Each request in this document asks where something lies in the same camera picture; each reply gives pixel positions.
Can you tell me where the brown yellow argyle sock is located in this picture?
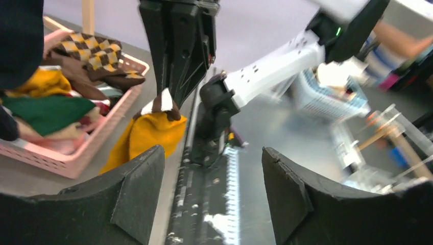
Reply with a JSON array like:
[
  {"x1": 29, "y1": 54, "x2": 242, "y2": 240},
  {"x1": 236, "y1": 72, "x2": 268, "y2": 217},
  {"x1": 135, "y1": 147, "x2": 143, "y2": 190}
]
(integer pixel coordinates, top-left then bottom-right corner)
[{"x1": 43, "y1": 32, "x2": 145, "y2": 101}]

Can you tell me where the wooden clothes rack frame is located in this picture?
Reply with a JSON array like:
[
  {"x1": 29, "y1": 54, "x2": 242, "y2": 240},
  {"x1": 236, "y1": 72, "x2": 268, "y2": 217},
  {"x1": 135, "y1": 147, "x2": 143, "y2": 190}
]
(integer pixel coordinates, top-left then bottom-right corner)
[{"x1": 43, "y1": 0, "x2": 96, "y2": 34}]

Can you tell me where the green sock in basket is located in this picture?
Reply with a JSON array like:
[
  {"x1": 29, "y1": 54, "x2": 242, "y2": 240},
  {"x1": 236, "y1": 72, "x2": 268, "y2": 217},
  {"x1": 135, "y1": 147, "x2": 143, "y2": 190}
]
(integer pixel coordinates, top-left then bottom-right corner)
[{"x1": 1, "y1": 95, "x2": 99, "y2": 136}]

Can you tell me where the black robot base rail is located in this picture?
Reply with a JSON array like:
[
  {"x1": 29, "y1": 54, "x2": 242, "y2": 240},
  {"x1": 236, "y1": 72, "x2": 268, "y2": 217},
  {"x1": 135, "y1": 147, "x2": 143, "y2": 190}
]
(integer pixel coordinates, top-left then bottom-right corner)
[{"x1": 164, "y1": 88, "x2": 248, "y2": 244}]

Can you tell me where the pink sock in basket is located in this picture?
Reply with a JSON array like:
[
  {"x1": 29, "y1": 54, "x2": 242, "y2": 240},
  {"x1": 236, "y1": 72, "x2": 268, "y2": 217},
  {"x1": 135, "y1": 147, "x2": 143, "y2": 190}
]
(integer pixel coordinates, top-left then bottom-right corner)
[{"x1": 16, "y1": 116, "x2": 105, "y2": 155}]

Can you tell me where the black sock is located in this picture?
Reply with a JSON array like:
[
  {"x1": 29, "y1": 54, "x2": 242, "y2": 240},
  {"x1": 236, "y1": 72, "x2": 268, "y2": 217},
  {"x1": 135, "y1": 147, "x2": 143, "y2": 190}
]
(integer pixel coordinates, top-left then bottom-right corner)
[{"x1": 1, "y1": 0, "x2": 44, "y2": 90}]

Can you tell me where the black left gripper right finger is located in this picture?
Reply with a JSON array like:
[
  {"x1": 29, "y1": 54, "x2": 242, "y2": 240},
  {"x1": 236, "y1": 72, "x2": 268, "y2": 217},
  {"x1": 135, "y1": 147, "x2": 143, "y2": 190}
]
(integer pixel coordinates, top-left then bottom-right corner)
[{"x1": 261, "y1": 147, "x2": 432, "y2": 244}]

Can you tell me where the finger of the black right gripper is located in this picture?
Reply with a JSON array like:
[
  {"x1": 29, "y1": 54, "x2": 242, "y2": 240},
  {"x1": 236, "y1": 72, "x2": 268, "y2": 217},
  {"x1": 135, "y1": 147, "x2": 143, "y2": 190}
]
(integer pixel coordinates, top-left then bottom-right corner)
[{"x1": 138, "y1": 0, "x2": 220, "y2": 107}]

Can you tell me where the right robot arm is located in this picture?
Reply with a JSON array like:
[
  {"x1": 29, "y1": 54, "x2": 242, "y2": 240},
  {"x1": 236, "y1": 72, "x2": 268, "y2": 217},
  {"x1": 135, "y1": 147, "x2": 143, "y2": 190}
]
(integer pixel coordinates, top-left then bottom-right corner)
[{"x1": 138, "y1": 1, "x2": 389, "y2": 140}]

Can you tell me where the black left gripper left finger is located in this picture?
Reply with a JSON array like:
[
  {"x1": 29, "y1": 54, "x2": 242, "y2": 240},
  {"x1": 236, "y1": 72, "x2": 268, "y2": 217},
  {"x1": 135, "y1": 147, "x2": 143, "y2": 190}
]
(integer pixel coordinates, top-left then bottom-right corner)
[{"x1": 1, "y1": 145, "x2": 165, "y2": 244}]

